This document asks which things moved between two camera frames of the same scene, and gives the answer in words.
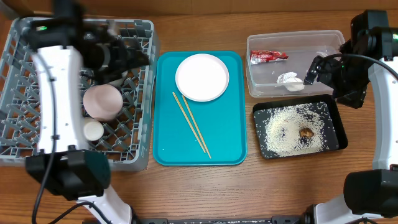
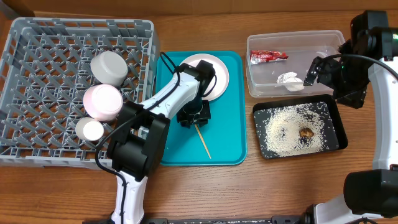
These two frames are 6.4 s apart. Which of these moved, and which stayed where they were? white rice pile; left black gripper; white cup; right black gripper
Moved: left black gripper
Stayed: white rice pile; white cup; right black gripper
